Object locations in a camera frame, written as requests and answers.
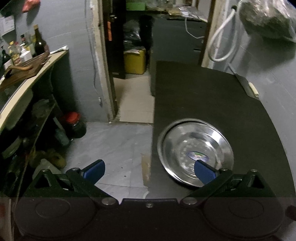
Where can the steel cleaver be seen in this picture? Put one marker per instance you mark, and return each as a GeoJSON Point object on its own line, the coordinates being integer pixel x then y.
{"type": "Point", "coordinates": [244, 84]}

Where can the black panel with slots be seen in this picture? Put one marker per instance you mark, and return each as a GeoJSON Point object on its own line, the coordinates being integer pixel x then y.
{"type": "Point", "coordinates": [175, 41]}

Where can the dark plastic bag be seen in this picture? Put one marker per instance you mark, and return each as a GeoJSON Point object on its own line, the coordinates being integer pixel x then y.
{"type": "Point", "coordinates": [133, 34]}

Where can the red lid jar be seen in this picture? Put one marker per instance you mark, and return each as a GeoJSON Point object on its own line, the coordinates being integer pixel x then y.
{"type": "Point", "coordinates": [74, 126]}

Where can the deep steel plate with sticker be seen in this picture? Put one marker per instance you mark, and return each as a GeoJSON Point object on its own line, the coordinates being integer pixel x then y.
{"type": "Point", "coordinates": [185, 148]}

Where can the wooden door frame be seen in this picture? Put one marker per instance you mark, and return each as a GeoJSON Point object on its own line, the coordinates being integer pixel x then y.
{"type": "Point", "coordinates": [208, 34]}

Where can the green glass bottle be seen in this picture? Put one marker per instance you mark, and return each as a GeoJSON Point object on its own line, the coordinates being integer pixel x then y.
{"type": "Point", "coordinates": [5, 58]}

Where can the white cloth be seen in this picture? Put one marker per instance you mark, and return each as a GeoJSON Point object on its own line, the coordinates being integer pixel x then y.
{"type": "Point", "coordinates": [60, 49]}

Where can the paper wall note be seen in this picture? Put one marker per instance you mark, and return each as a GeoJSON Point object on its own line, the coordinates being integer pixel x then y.
{"type": "Point", "coordinates": [7, 24]}

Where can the plastic bag of greens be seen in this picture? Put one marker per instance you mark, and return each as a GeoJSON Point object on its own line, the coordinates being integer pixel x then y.
{"type": "Point", "coordinates": [266, 20]}

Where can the small white stick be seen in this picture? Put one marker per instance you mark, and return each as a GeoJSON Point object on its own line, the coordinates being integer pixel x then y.
{"type": "Point", "coordinates": [254, 90]}

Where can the flat cardboard sheet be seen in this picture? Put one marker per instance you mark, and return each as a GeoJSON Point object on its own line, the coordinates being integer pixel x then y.
{"type": "Point", "coordinates": [136, 102]}

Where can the wooden cutting board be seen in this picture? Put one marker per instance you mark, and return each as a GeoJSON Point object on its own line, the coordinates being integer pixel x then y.
{"type": "Point", "coordinates": [25, 68]}

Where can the yellow label bottle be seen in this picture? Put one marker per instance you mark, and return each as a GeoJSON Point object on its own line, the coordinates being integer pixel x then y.
{"type": "Point", "coordinates": [15, 53]}

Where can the dark glass bottle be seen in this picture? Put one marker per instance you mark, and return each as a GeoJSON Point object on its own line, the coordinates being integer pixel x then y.
{"type": "Point", "coordinates": [39, 42]}

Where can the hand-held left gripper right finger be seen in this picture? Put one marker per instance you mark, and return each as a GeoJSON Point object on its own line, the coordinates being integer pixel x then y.
{"type": "Point", "coordinates": [204, 172]}

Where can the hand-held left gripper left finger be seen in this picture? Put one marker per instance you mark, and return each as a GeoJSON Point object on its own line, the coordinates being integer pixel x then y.
{"type": "Point", "coordinates": [93, 171]}

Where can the yellow plastic container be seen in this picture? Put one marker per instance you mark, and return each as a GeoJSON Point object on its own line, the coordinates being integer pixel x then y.
{"type": "Point", "coordinates": [135, 61]}

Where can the red plastic bag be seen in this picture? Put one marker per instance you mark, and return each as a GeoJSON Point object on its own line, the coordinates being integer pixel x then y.
{"type": "Point", "coordinates": [31, 5]}

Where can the white plastic bottle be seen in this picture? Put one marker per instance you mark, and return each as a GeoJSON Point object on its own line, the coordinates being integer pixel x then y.
{"type": "Point", "coordinates": [25, 55]}

